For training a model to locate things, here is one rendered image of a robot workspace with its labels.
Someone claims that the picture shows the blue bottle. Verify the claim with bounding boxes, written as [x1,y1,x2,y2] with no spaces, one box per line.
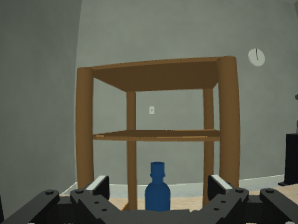
[145,162,171,212]

